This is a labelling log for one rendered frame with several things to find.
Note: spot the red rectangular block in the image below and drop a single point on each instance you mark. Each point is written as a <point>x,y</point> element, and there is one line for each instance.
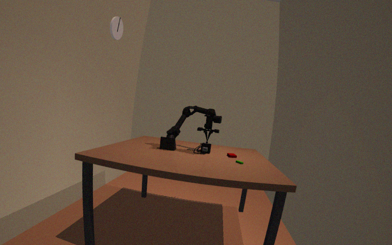
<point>231,155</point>

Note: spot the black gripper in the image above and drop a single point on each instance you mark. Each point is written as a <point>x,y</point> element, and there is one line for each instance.
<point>208,128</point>

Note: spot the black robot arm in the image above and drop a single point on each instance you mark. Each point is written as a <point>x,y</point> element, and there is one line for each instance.
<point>174,131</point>

